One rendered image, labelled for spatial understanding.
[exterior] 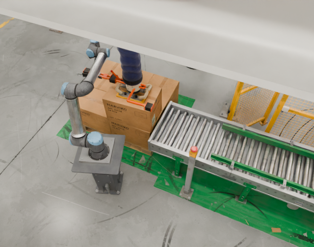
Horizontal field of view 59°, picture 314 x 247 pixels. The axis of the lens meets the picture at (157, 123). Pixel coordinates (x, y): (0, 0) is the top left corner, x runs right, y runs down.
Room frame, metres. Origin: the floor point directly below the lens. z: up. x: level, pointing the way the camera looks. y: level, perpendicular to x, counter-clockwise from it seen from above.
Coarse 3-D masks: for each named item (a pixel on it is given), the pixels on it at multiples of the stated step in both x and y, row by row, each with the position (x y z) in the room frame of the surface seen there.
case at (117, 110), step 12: (108, 96) 2.23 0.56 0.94; (156, 96) 2.21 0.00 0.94; (108, 108) 2.17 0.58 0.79; (120, 108) 2.11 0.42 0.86; (132, 108) 2.05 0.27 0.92; (156, 108) 2.16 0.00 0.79; (120, 120) 2.12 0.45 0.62; (132, 120) 2.06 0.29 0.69; (144, 120) 2.00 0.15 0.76; (156, 120) 2.15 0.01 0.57
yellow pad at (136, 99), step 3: (117, 93) 2.25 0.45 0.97; (123, 93) 2.24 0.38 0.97; (126, 93) 2.22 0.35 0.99; (117, 96) 2.21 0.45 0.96; (120, 96) 2.20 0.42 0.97; (123, 96) 2.19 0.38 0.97; (126, 96) 2.19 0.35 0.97; (135, 96) 2.17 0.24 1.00; (138, 96) 2.19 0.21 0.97; (129, 99) 2.15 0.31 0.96; (132, 99) 2.14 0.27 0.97; (135, 99) 2.14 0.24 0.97; (138, 99) 2.13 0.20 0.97; (141, 99) 2.13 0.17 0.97; (144, 99) 2.14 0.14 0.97; (138, 102) 2.11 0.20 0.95; (141, 102) 2.09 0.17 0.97
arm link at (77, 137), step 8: (64, 88) 1.72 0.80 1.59; (72, 88) 1.71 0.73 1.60; (72, 96) 1.69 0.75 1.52; (72, 104) 1.67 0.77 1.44; (72, 112) 1.65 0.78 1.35; (80, 112) 1.70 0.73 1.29; (72, 120) 1.63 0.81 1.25; (80, 120) 1.66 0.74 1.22; (72, 128) 1.62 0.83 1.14; (80, 128) 1.62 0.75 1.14; (72, 136) 1.58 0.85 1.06; (80, 136) 1.58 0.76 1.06; (72, 144) 1.55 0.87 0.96; (80, 144) 1.54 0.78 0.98
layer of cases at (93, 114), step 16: (112, 64) 3.26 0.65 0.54; (96, 80) 2.92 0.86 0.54; (144, 80) 2.89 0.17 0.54; (160, 80) 2.89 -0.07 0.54; (176, 80) 2.88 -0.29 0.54; (96, 96) 2.61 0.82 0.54; (176, 96) 2.78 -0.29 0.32; (96, 112) 2.32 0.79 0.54; (160, 112) 2.29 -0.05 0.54; (96, 128) 2.33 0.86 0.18; (112, 128) 2.20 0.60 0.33; (128, 128) 2.10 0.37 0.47; (144, 144) 2.00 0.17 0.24
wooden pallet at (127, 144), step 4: (84, 128) 2.42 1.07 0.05; (88, 128) 2.45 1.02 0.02; (92, 128) 2.36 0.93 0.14; (100, 132) 2.37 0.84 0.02; (124, 144) 2.15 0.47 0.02; (128, 144) 2.15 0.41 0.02; (132, 144) 2.08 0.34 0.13; (132, 148) 2.09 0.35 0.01; (136, 148) 2.07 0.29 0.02; (140, 148) 2.07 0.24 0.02; (144, 148) 2.00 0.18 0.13; (144, 152) 2.01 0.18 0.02; (148, 152) 1.98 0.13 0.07; (152, 152) 2.00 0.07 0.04
